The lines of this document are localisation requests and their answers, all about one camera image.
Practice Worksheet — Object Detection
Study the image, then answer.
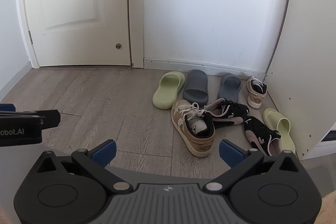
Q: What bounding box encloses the short white baseboard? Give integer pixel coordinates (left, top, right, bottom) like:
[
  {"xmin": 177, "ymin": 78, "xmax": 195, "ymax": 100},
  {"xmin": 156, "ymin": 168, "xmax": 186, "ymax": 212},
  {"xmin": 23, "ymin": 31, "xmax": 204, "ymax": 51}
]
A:
[{"xmin": 0, "ymin": 61, "xmax": 32, "ymax": 100}]

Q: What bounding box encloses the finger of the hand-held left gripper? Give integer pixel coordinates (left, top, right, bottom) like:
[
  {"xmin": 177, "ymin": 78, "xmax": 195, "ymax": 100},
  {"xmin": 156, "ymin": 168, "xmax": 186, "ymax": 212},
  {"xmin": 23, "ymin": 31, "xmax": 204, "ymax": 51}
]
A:
[
  {"xmin": 0, "ymin": 109, "xmax": 61, "ymax": 130},
  {"xmin": 0, "ymin": 103, "xmax": 17, "ymax": 112}
]

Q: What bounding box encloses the white cabinet side panel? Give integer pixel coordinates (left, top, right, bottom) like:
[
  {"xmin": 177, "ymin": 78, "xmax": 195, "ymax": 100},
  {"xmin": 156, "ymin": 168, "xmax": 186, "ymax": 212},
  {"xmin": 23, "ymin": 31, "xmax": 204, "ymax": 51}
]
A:
[{"xmin": 265, "ymin": 0, "xmax": 336, "ymax": 161}]

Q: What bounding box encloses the black sneaker with pale stripe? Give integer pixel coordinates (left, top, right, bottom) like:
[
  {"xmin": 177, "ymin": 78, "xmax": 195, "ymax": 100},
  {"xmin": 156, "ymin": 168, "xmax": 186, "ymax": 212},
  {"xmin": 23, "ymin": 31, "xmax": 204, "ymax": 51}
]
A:
[
  {"xmin": 203, "ymin": 98, "xmax": 250, "ymax": 128},
  {"xmin": 244, "ymin": 116, "xmax": 282, "ymax": 156}
]

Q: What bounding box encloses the beige white-laced sneaker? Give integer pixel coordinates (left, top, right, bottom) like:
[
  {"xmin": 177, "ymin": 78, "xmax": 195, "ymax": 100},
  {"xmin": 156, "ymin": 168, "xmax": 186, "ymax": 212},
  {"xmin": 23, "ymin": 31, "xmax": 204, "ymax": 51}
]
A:
[
  {"xmin": 171, "ymin": 99, "xmax": 216, "ymax": 157},
  {"xmin": 246, "ymin": 76, "xmax": 268, "ymax": 109}
]

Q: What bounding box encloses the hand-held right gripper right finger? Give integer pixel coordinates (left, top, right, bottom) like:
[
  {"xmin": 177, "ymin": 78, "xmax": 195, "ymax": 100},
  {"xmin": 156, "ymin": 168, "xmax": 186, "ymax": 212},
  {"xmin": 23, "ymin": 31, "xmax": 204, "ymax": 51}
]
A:
[{"xmin": 205, "ymin": 139, "xmax": 302, "ymax": 193}]

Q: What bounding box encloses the white panelled door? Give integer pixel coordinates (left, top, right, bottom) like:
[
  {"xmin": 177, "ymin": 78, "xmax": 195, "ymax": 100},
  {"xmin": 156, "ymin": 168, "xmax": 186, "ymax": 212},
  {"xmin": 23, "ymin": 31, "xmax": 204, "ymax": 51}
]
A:
[{"xmin": 22, "ymin": 0, "xmax": 132, "ymax": 69}]

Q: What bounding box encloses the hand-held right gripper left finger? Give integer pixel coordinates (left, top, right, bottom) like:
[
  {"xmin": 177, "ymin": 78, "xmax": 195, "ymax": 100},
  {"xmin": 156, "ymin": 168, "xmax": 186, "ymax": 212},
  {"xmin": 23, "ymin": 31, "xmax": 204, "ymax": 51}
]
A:
[{"xmin": 33, "ymin": 139, "xmax": 131, "ymax": 193}]

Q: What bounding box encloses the long white baseboard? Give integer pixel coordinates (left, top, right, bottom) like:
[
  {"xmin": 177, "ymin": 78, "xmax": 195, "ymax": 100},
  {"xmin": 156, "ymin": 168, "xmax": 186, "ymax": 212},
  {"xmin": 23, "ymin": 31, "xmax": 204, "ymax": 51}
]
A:
[{"xmin": 143, "ymin": 57, "xmax": 266, "ymax": 75}]

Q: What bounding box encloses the door threshold strip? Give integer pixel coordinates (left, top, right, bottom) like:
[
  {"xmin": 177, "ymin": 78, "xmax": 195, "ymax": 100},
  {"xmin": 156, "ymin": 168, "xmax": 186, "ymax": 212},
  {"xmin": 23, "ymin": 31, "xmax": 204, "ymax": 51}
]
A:
[{"xmin": 39, "ymin": 64, "xmax": 133, "ymax": 70}]

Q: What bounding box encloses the light green slide sandal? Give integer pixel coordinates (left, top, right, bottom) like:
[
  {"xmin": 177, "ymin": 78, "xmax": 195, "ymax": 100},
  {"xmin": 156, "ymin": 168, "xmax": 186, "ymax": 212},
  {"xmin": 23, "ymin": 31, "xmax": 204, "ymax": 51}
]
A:
[
  {"xmin": 152, "ymin": 71, "xmax": 186, "ymax": 109},
  {"xmin": 263, "ymin": 108, "xmax": 296, "ymax": 153}
]

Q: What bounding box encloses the grey slide sandal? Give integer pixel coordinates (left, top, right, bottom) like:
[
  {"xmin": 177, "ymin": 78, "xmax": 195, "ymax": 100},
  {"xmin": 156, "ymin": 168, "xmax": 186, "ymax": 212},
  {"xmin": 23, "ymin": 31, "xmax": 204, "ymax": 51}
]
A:
[
  {"xmin": 218, "ymin": 73, "xmax": 241, "ymax": 100},
  {"xmin": 182, "ymin": 69, "xmax": 208, "ymax": 106}
]

